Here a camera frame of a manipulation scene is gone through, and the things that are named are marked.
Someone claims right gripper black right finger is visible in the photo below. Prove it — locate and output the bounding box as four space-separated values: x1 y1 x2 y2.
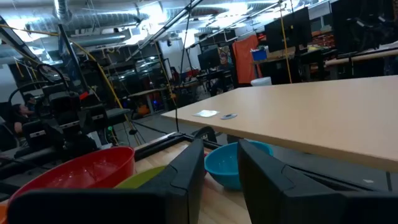
238 139 398 224

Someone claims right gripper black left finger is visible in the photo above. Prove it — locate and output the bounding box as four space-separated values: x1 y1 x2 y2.
7 139 206 224

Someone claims blue plastic bowl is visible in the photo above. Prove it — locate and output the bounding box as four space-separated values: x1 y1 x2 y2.
204 139 274 191

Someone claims green plastic bowl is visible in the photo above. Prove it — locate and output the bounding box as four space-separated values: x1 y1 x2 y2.
114 166 166 190

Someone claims orange plastic bowl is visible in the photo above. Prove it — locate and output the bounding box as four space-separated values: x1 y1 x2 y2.
0 203 9 224

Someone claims silver rectangular desk plate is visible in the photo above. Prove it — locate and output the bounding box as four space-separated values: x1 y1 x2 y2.
192 110 220 118

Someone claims large beige wooden desk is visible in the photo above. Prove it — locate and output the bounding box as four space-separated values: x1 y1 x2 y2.
160 75 398 174

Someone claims large red plastic bowl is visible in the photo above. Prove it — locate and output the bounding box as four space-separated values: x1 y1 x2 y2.
6 146 136 205

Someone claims white round bucket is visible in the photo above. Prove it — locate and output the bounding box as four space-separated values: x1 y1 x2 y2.
250 77 272 87

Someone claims small black monitor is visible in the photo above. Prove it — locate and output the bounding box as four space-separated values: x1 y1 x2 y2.
197 47 221 71

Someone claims orange hanging cloth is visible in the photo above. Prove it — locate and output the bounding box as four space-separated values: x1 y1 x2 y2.
232 34 262 85

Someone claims blue storage bin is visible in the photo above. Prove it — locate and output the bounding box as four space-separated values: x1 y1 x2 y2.
251 49 268 62

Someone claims large black monitor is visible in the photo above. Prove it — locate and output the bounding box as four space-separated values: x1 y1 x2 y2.
264 6 312 53

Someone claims person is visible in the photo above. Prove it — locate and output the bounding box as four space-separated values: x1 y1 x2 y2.
11 104 34 135
23 93 38 112

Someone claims yellow hanging cable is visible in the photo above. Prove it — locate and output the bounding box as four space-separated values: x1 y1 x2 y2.
278 2 293 84

